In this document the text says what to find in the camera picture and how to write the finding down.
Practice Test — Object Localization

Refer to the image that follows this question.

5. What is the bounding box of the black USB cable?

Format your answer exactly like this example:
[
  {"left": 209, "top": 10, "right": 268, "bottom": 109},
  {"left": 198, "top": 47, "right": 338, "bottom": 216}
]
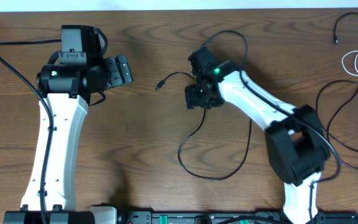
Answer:
[{"left": 154, "top": 71, "right": 253, "bottom": 182}]

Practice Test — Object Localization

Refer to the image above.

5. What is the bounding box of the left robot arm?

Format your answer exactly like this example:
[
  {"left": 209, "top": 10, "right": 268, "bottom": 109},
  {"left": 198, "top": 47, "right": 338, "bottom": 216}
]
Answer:
[{"left": 4, "top": 25, "right": 133, "bottom": 223}]

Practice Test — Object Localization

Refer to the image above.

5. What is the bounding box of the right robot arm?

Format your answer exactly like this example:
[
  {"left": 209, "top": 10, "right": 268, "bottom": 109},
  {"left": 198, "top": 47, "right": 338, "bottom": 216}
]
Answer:
[{"left": 185, "top": 47, "right": 330, "bottom": 223}]

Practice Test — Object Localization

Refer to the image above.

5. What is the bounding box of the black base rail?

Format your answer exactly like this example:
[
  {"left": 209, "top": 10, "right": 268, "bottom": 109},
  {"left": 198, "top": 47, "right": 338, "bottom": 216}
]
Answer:
[{"left": 88, "top": 203, "right": 358, "bottom": 224}]

